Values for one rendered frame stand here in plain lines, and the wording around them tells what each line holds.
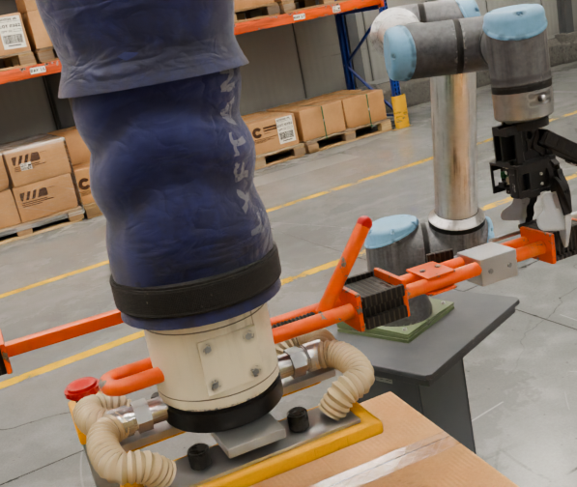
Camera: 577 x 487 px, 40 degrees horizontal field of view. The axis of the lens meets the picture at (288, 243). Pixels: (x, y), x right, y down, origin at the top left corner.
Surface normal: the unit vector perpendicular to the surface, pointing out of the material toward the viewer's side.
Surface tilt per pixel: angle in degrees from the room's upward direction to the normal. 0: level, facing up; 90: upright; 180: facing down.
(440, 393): 90
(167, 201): 74
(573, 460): 0
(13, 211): 90
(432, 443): 0
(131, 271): 92
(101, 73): 66
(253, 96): 90
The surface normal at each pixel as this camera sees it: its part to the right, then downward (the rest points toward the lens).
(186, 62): 0.39, -0.17
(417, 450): -0.19, -0.94
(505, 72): -0.61, 0.33
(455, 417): 0.74, 0.05
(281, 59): 0.47, 0.17
